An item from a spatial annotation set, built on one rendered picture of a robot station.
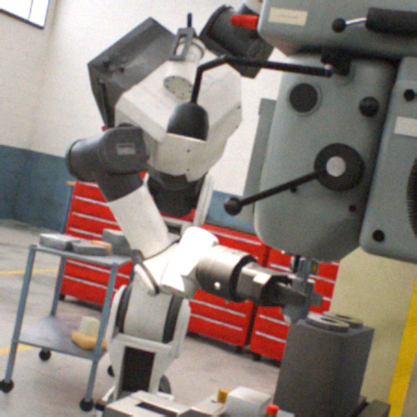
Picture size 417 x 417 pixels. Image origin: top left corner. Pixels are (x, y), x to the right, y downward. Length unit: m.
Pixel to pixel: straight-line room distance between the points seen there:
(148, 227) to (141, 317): 0.42
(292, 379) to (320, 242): 0.47
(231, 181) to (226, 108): 9.35
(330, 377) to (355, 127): 0.59
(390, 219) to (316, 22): 0.31
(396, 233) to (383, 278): 1.88
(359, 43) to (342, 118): 0.11
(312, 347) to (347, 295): 1.47
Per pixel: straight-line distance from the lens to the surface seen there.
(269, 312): 6.07
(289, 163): 1.16
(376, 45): 1.14
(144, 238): 1.60
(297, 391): 1.57
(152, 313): 1.95
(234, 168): 11.00
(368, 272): 2.98
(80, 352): 4.22
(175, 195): 1.92
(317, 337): 1.54
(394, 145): 1.10
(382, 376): 3.01
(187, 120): 1.27
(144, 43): 1.74
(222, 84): 1.66
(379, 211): 1.10
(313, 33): 1.16
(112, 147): 1.54
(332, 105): 1.15
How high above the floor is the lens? 1.41
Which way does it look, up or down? 3 degrees down
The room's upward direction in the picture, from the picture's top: 12 degrees clockwise
